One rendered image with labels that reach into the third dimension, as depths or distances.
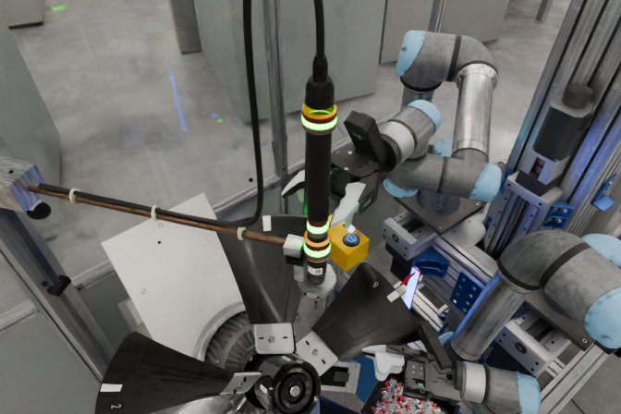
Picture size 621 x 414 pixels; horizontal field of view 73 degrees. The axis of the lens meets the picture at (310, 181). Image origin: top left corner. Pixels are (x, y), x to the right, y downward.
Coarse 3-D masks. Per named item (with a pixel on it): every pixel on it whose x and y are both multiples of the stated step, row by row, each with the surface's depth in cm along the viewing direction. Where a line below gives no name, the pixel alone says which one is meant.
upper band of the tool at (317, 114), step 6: (306, 108) 54; (330, 108) 55; (336, 108) 52; (306, 114) 52; (312, 114) 56; (318, 114) 56; (324, 114) 56; (330, 114) 51; (306, 120) 52; (306, 126) 53; (330, 132) 53
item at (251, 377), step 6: (240, 372) 83; (246, 372) 83; (252, 372) 84; (258, 372) 84; (234, 378) 83; (240, 378) 84; (252, 378) 85; (258, 378) 85; (228, 384) 85; (234, 384) 85; (246, 384) 87; (252, 384) 87; (228, 390) 87; (240, 390) 88; (246, 390) 89
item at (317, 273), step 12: (324, 60) 48; (312, 72) 49; (324, 72) 49; (312, 84) 49; (324, 84) 49; (312, 96) 50; (324, 96) 50; (312, 108) 51; (324, 108) 51; (312, 264) 71; (324, 264) 72; (312, 276) 73; (324, 276) 75
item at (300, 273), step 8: (288, 240) 71; (288, 248) 70; (296, 248) 70; (288, 256) 72; (296, 256) 71; (304, 256) 72; (296, 264) 72; (304, 264) 73; (296, 272) 74; (304, 272) 74; (328, 272) 77; (304, 280) 76; (328, 280) 76; (304, 288) 74; (312, 288) 74; (320, 288) 74; (328, 288) 74; (312, 296) 74; (320, 296) 74
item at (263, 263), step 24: (288, 216) 92; (240, 240) 92; (240, 264) 92; (264, 264) 91; (288, 264) 90; (240, 288) 92; (264, 288) 90; (288, 288) 89; (264, 312) 90; (288, 312) 89
